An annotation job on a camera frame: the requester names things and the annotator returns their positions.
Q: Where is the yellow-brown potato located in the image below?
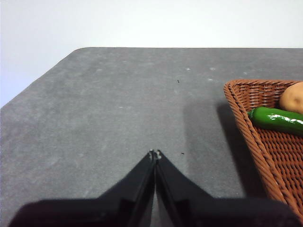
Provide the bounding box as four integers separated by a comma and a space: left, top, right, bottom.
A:
279, 82, 303, 115

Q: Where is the green chili pepper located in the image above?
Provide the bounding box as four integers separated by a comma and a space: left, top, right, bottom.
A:
247, 106, 303, 137

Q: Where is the brown wicker basket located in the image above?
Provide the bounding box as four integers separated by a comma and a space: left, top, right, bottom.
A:
223, 79, 303, 225

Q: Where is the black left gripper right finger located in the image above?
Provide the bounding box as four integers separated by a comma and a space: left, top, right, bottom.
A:
154, 149, 303, 227

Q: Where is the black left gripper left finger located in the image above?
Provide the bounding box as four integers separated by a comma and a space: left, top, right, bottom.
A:
8, 149, 156, 227

